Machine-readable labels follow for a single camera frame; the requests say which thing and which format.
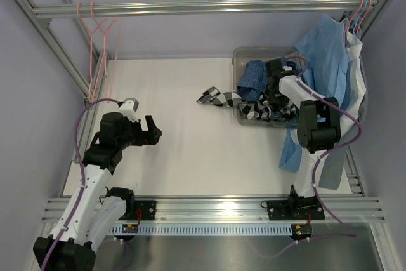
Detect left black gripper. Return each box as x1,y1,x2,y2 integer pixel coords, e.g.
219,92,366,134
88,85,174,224
117,116,161,150

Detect blue hanger on right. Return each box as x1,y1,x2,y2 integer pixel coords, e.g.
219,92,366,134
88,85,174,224
348,0,372,35

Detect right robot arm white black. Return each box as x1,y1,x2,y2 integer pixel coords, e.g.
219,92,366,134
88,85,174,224
265,59,341,221

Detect left aluminium frame post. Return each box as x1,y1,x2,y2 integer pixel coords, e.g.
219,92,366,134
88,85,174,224
14,0,104,101

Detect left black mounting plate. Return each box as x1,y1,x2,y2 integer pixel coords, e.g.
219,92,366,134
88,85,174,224
119,200,157,221

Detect light blue shirt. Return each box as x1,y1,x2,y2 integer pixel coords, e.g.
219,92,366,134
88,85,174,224
279,15,349,173

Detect clear plastic bin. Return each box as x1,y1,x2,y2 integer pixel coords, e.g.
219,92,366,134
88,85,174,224
233,47,306,128

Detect pink wire hanger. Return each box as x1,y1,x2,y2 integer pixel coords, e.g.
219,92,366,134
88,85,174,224
75,2,105,103

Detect blue checked shirt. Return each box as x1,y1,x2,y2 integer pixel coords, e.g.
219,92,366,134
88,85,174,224
237,57,302,101

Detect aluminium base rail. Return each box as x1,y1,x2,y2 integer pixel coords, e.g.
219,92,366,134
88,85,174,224
41,193,386,223

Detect white slotted cable duct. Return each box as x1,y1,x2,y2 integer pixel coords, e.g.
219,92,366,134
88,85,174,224
108,223,292,237

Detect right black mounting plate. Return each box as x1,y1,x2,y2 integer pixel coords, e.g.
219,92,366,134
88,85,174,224
261,200,325,221

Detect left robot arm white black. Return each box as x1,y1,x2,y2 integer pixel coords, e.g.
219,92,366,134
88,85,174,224
33,112,162,270

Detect black white plaid shirt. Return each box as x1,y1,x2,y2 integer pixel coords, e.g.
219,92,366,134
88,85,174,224
196,86,298,124

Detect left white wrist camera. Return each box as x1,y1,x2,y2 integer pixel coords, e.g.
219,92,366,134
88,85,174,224
119,98,140,123

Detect aluminium hanging rod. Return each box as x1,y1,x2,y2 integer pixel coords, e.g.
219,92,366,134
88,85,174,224
32,0,363,20

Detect black mounting plate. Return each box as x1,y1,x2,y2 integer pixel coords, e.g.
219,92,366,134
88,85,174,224
261,200,325,221
119,200,157,221

